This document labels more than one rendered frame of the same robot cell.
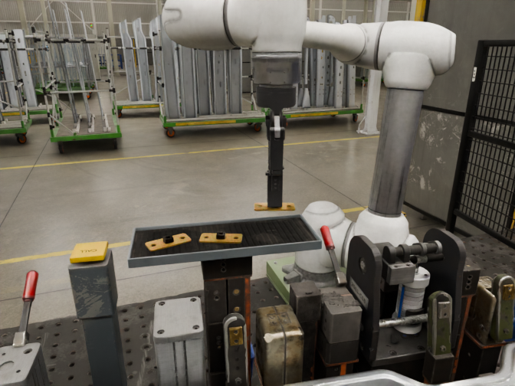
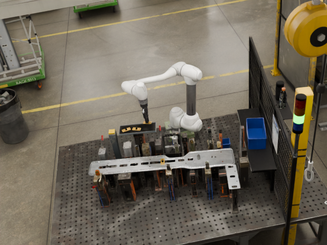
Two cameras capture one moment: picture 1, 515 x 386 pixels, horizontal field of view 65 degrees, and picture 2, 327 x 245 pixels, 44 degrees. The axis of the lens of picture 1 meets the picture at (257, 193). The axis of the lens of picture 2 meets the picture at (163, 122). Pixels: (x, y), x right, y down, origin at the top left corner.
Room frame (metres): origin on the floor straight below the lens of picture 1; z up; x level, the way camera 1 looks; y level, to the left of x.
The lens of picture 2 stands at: (-2.16, -1.11, 3.64)
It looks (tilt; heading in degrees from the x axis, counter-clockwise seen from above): 38 degrees down; 17
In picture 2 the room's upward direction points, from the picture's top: 9 degrees counter-clockwise
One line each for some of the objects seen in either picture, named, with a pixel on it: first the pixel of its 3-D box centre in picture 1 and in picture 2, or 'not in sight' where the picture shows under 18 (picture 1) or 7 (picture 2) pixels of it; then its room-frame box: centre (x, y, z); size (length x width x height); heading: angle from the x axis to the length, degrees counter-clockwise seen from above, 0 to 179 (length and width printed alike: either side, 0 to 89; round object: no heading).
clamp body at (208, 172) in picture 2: not in sight; (208, 183); (0.34, -0.67, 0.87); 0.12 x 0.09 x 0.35; 12
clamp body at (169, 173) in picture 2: not in sight; (171, 183); (0.30, -0.32, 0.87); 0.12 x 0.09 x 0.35; 12
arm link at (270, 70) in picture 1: (276, 70); (143, 100); (0.77, -0.03, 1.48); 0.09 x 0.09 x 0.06
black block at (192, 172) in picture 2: not in sight; (193, 183); (0.34, -0.53, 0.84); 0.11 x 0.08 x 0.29; 12
